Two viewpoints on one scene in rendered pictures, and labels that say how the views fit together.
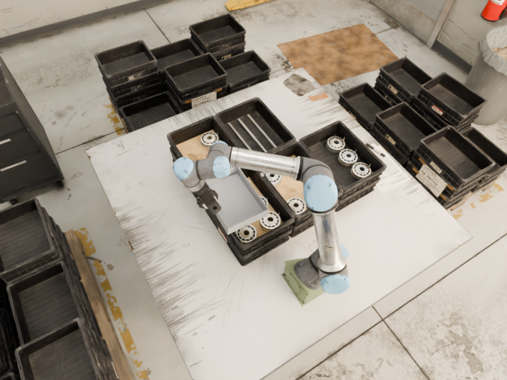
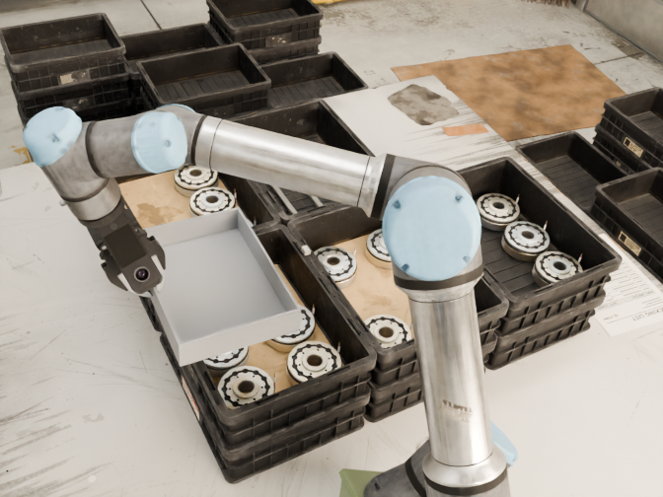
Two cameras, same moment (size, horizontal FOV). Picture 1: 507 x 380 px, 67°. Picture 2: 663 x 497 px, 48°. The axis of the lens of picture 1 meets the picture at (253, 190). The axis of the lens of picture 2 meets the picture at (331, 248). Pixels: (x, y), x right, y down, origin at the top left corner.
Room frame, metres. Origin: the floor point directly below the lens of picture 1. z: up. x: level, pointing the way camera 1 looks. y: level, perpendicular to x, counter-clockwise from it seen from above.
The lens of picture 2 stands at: (0.06, -0.17, 1.99)
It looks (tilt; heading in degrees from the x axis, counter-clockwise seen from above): 43 degrees down; 4
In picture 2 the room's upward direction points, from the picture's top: 5 degrees clockwise
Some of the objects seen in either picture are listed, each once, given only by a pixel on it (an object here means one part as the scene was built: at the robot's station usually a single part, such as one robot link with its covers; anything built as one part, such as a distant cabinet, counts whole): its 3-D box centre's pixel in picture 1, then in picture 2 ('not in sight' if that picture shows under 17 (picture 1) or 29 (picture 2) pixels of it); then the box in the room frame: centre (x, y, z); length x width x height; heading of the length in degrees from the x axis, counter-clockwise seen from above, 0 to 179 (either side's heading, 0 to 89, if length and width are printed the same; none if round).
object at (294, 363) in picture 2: (270, 219); (314, 362); (0.93, -0.09, 0.86); 0.10 x 0.10 x 0.01
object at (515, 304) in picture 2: (341, 154); (509, 225); (1.34, -0.46, 0.92); 0.40 x 0.30 x 0.02; 36
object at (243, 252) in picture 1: (247, 209); (257, 330); (0.99, 0.03, 0.87); 0.40 x 0.30 x 0.11; 36
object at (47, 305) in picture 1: (56, 313); not in sight; (0.56, 1.04, 0.31); 0.40 x 0.30 x 0.34; 34
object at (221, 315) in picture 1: (265, 221); (318, 398); (1.21, -0.09, 0.35); 1.60 x 1.60 x 0.70; 34
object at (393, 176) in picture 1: (379, 167); (605, 278); (1.44, -0.75, 0.70); 0.33 x 0.23 x 0.01; 34
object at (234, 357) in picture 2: not in sight; (221, 346); (0.94, 0.09, 0.86); 0.10 x 0.10 x 0.01
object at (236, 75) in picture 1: (241, 83); (304, 115); (2.56, 0.17, 0.31); 0.40 x 0.30 x 0.34; 124
